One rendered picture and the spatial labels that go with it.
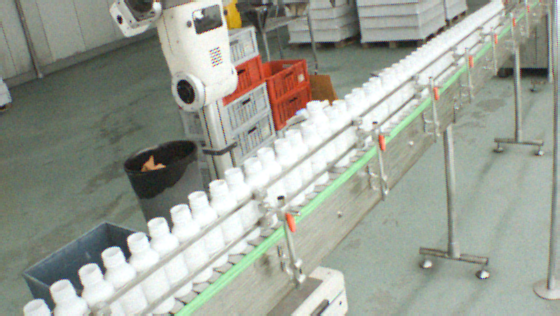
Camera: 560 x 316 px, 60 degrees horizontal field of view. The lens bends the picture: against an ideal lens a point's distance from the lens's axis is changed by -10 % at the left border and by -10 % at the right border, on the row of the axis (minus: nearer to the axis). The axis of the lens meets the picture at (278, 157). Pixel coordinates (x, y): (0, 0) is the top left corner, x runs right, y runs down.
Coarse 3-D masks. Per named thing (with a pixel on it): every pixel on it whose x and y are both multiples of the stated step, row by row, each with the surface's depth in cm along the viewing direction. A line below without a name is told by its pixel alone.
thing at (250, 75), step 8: (256, 56) 391; (240, 64) 374; (248, 64) 384; (256, 64) 393; (240, 72) 410; (248, 72) 384; (256, 72) 393; (240, 80) 376; (248, 80) 384; (256, 80) 393; (264, 80) 402; (240, 88) 376; (248, 88) 384; (232, 96) 368; (240, 96) 375; (224, 104) 360
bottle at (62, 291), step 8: (64, 280) 84; (56, 288) 83; (64, 288) 84; (72, 288) 83; (56, 296) 81; (64, 296) 81; (72, 296) 82; (56, 304) 82; (64, 304) 82; (72, 304) 82; (80, 304) 83; (56, 312) 82; (64, 312) 82; (72, 312) 82; (80, 312) 82
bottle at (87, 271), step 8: (96, 264) 87; (80, 272) 86; (88, 272) 88; (96, 272) 86; (88, 280) 85; (96, 280) 86; (104, 280) 88; (88, 288) 85; (96, 288) 86; (104, 288) 86; (112, 288) 88; (88, 296) 85; (96, 296) 85; (104, 296) 86; (88, 304) 86; (112, 304) 87; (120, 304) 90; (120, 312) 89
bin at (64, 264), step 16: (112, 224) 152; (80, 240) 148; (96, 240) 152; (112, 240) 156; (48, 256) 139; (64, 256) 144; (80, 256) 148; (96, 256) 153; (128, 256) 154; (32, 272) 135; (48, 272) 139; (64, 272) 144; (32, 288) 133; (48, 288) 123; (80, 288) 148; (48, 304) 130
